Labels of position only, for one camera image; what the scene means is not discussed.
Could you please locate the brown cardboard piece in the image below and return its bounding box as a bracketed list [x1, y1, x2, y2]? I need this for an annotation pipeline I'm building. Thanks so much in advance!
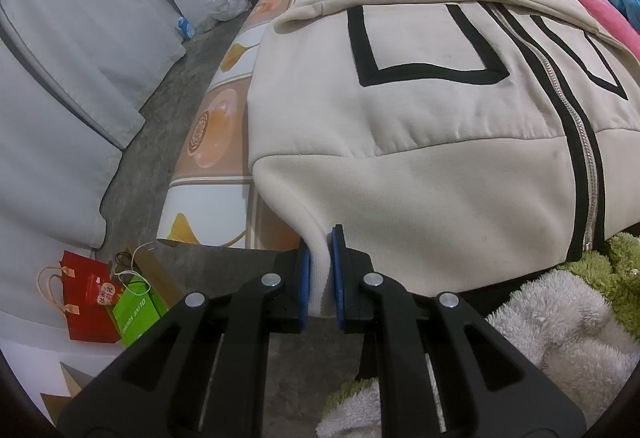
[40, 360, 96, 421]

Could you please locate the green white plush garment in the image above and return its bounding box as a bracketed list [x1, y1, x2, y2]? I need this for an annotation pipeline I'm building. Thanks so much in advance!
[316, 232, 640, 438]

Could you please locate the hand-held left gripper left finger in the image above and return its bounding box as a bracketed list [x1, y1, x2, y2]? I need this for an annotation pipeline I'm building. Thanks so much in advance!
[57, 251, 313, 438]

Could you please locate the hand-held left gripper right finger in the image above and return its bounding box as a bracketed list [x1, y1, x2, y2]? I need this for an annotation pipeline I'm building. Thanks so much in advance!
[327, 224, 586, 438]

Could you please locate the red gift bag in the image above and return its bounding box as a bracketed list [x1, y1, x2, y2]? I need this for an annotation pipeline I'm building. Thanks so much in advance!
[39, 251, 123, 344]

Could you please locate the white curtain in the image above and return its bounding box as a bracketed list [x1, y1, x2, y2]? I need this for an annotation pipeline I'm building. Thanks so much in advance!
[0, 0, 188, 249]

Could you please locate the brown paper bag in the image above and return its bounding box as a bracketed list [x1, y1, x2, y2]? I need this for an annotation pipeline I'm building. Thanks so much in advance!
[120, 243, 186, 306]

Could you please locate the cream zip jacket black trim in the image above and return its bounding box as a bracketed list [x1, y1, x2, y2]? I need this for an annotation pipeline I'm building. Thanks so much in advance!
[247, 0, 640, 319]

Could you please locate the green paper bag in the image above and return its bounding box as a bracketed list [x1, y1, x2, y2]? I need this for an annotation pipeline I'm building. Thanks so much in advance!
[112, 275, 168, 348]

